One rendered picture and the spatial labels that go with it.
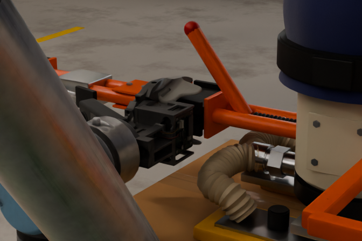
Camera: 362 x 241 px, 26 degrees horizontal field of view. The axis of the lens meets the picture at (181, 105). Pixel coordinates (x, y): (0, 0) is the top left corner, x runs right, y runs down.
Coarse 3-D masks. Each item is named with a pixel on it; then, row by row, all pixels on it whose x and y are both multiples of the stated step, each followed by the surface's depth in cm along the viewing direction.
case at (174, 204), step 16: (224, 144) 136; (176, 176) 123; (192, 176) 123; (240, 176) 122; (144, 192) 117; (160, 192) 117; (176, 192) 117; (192, 192) 117; (256, 192) 117; (272, 192) 117; (144, 208) 112; (160, 208) 112; (176, 208) 112; (192, 208) 112; (208, 208) 112; (288, 208) 111; (304, 208) 111; (160, 224) 107; (176, 224) 107; (192, 224) 107; (160, 240) 102; (176, 240) 102; (192, 240) 102
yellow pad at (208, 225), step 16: (256, 208) 106; (272, 208) 100; (208, 224) 103; (224, 224) 102; (240, 224) 102; (256, 224) 102; (272, 224) 100; (288, 224) 100; (208, 240) 101; (224, 240) 100; (240, 240) 99; (256, 240) 98; (272, 240) 98; (288, 240) 97; (304, 240) 97
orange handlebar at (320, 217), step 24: (120, 96) 118; (216, 120) 110; (240, 120) 108; (264, 120) 106; (360, 168) 89; (336, 192) 83; (312, 216) 78; (336, 216) 77; (336, 240) 76; (360, 240) 75
